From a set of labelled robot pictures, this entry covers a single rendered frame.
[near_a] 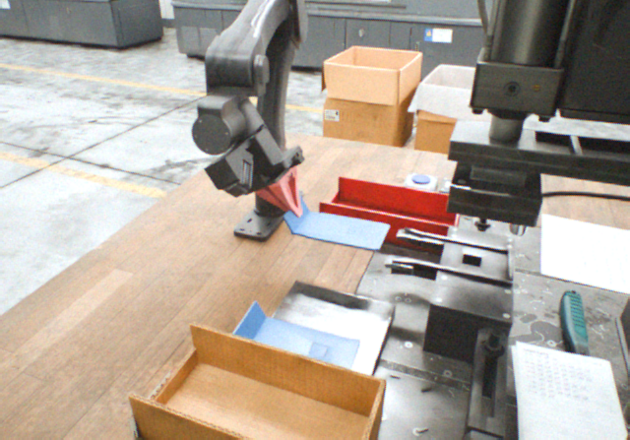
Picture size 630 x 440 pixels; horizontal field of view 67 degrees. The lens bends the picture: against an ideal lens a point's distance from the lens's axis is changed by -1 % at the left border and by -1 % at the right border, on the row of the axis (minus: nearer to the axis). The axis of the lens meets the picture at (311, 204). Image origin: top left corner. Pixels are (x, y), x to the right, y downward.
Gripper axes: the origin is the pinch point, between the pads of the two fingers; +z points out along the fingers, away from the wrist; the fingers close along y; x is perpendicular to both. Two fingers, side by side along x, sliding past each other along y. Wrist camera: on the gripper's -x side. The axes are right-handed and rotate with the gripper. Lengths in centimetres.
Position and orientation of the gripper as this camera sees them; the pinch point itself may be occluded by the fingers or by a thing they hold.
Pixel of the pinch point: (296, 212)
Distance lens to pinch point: 76.6
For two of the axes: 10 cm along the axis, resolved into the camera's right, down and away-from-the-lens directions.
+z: 4.9, 8.3, 2.6
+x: 3.6, -4.7, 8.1
